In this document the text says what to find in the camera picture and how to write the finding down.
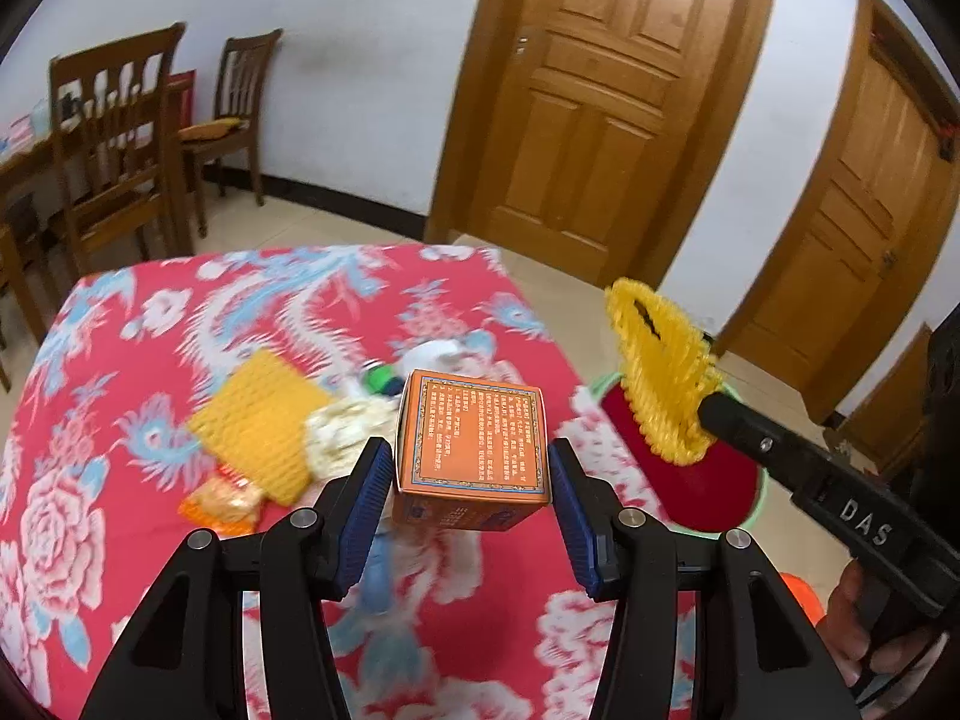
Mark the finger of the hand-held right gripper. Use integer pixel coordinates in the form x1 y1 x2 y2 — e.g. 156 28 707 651
697 390 826 500

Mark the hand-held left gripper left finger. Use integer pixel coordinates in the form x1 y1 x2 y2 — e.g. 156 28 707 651
79 436 396 720

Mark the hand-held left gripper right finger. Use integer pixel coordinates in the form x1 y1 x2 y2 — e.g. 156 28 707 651
547 436 863 720

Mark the red basin with green rim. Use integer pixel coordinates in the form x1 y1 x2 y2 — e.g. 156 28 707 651
589 375 766 541

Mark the yellow foam fruit net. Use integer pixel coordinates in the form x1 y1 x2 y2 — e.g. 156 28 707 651
186 349 335 507
604 277 725 466

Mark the orange cardboard box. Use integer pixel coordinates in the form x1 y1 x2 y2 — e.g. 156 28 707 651
391 369 554 533

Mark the orange snack packet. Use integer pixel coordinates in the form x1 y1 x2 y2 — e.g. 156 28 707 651
178 465 265 537

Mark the person's right hand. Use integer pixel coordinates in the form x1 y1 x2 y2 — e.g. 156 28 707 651
816 562 938 691

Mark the orange plastic stool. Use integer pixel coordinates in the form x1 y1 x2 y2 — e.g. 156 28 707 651
780 572 820 625

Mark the narrow wooden panel door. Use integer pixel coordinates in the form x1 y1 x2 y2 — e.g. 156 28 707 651
712 0 960 421

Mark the red floral tablecloth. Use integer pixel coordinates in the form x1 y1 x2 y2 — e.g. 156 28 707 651
0 244 698 720

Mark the wide wooden panel door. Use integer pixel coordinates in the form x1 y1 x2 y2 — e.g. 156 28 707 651
424 0 785 287

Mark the wooden slat-back chair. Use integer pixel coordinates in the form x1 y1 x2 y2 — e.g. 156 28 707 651
49 22 190 272

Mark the yellow seat cushion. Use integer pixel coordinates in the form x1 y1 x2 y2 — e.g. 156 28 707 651
178 118 248 143

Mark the dark wooden chair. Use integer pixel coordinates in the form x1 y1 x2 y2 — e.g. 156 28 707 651
0 191 50 391

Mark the red chair back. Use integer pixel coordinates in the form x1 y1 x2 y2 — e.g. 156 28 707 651
169 69 197 130

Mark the wooden chair with cushion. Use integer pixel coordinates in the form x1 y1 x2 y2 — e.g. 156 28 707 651
178 28 284 237

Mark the wooden dining table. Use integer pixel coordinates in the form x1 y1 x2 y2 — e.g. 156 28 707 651
0 79 188 256

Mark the light blue packet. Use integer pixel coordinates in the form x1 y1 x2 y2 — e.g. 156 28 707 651
0 111 53 155

